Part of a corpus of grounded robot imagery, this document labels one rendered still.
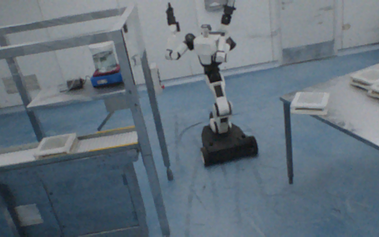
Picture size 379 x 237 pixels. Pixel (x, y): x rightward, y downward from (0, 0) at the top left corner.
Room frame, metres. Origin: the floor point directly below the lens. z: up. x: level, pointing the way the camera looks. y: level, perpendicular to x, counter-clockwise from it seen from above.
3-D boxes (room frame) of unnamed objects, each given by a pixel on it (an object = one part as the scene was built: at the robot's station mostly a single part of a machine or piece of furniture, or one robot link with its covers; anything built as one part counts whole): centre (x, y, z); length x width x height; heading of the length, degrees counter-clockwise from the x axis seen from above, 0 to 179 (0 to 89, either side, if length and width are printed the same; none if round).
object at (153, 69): (3.22, 0.28, 1.05); 0.17 x 0.06 x 0.26; 179
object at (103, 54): (2.40, 0.51, 1.54); 0.15 x 0.15 x 0.19
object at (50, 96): (2.36, 0.69, 1.33); 0.62 x 0.38 x 0.04; 89
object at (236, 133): (3.59, -0.28, 0.19); 0.64 x 0.52 x 0.33; 7
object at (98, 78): (2.41, 0.51, 1.40); 0.21 x 0.20 x 0.09; 179
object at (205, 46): (3.66, -0.30, 1.13); 0.34 x 0.30 x 0.36; 51
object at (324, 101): (2.47, -0.88, 0.93); 0.25 x 0.24 x 0.02; 151
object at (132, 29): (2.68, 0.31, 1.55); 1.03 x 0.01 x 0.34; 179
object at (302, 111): (2.47, -0.88, 0.88); 0.24 x 0.24 x 0.02; 61
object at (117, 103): (2.49, 0.49, 1.22); 0.22 x 0.11 x 0.20; 89
